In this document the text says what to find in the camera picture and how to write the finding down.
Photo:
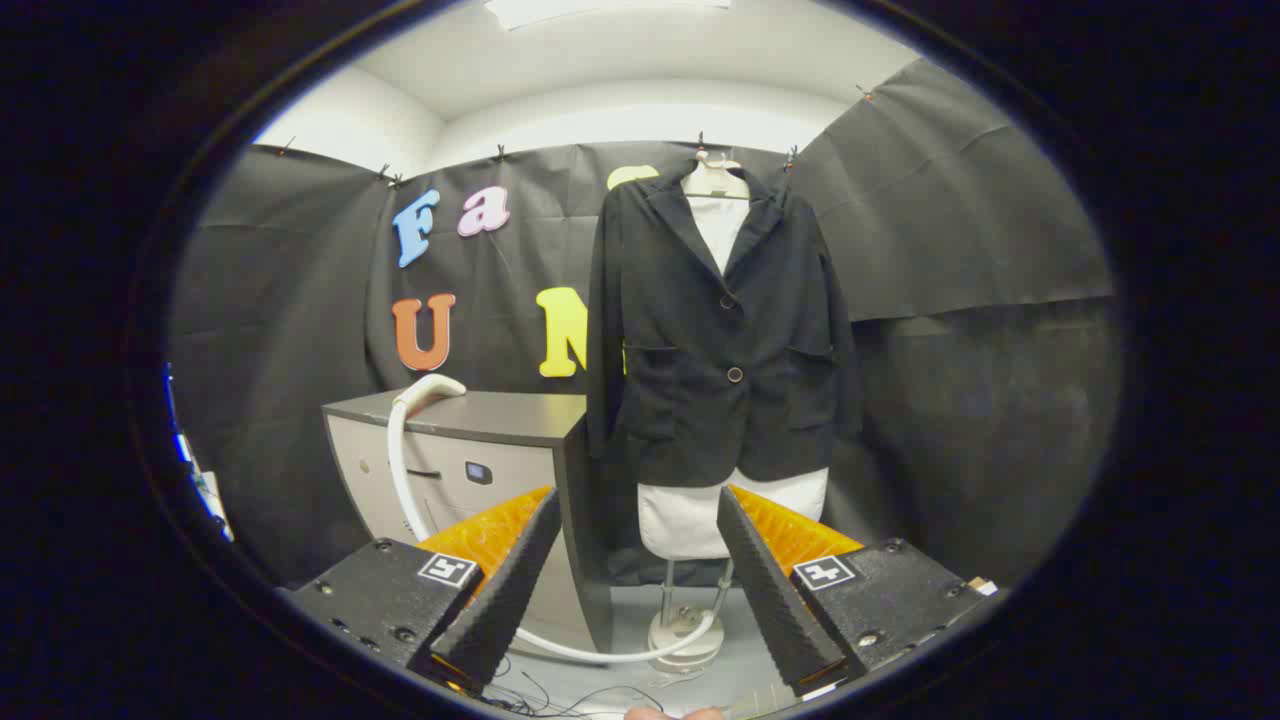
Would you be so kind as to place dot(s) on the black backdrop cloth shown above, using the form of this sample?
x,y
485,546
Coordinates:
x,y
950,250

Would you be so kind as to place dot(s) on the ceiling light panel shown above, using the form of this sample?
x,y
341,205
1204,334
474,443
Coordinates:
x,y
600,8

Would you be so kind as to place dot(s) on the white clothes hanger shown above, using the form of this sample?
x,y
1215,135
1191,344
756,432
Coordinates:
x,y
715,182

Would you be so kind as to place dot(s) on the white mannequin stand base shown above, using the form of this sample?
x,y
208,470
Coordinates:
x,y
685,640

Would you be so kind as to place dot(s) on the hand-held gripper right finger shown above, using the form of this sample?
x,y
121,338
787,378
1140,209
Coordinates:
x,y
770,590

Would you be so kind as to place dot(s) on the black blazer jacket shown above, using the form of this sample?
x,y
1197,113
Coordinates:
x,y
700,400

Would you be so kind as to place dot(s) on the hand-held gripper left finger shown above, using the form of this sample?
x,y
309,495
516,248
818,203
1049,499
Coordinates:
x,y
505,600

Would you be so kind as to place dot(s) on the grey cabinet with dark top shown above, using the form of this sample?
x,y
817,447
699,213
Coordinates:
x,y
480,415

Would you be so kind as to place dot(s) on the blue and white object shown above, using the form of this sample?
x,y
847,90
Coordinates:
x,y
210,495

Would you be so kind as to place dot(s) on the white mannequin torso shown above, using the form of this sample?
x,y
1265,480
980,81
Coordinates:
x,y
685,520

